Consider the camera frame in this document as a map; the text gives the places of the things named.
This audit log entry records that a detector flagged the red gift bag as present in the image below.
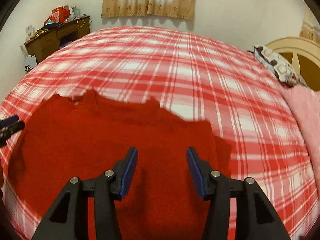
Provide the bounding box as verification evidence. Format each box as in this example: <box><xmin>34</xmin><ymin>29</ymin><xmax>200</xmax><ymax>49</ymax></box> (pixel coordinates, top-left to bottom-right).
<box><xmin>44</xmin><ymin>7</ymin><xmax>70</xmax><ymax>24</ymax></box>

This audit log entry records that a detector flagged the cream wooden headboard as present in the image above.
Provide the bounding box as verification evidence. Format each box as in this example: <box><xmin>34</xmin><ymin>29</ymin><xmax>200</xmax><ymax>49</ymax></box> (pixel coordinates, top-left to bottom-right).
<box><xmin>266</xmin><ymin>37</ymin><xmax>319</xmax><ymax>91</ymax></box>

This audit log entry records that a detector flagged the white paper shopping bag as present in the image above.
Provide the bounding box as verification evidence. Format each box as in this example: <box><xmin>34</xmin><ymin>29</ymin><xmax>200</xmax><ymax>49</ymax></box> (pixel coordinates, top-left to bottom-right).
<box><xmin>20</xmin><ymin>45</ymin><xmax>37</xmax><ymax>74</ymax></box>

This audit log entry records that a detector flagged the red knitted sweater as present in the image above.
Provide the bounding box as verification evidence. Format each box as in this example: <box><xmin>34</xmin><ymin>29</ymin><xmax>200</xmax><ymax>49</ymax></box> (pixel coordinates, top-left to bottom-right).
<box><xmin>8</xmin><ymin>90</ymin><xmax>231</xmax><ymax>239</ymax></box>

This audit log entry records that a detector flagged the white greeting card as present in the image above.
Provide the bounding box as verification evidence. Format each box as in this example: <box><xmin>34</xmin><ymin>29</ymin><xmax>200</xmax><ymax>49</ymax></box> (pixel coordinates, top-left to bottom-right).
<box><xmin>25</xmin><ymin>25</ymin><xmax>35</xmax><ymax>40</ymax></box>

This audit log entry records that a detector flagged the red white plaid bedsheet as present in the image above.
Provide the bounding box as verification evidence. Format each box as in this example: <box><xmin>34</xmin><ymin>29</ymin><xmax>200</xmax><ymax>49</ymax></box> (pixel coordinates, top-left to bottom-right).
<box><xmin>1</xmin><ymin>27</ymin><xmax>319</xmax><ymax>239</ymax></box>

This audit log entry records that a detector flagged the pink floral folded blanket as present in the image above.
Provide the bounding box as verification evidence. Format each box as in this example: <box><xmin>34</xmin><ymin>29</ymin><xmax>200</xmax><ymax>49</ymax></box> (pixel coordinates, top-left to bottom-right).
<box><xmin>281</xmin><ymin>84</ymin><xmax>320</xmax><ymax>181</ymax></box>

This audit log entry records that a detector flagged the grey patterned pillow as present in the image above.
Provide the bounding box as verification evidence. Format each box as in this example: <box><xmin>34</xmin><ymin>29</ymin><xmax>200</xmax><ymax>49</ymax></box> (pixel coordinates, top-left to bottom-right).
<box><xmin>253</xmin><ymin>45</ymin><xmax>308</xmax><ymax>87</ymax></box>

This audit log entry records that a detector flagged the beige side window curtain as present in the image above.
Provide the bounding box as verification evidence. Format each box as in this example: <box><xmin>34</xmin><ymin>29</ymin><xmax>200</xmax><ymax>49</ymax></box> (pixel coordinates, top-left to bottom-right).
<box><xmin>299</xmin><ymin>8</ymin><xmax>320</xmax><ymax>44</ymax></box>

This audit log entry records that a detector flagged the brown wooden desk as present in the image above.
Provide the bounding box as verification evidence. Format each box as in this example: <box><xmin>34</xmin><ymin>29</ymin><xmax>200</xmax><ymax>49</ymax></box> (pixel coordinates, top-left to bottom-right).
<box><xmin>24</xmin><ymin>15</ymin><xmax>91</xmax><ymax>63</ymax></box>

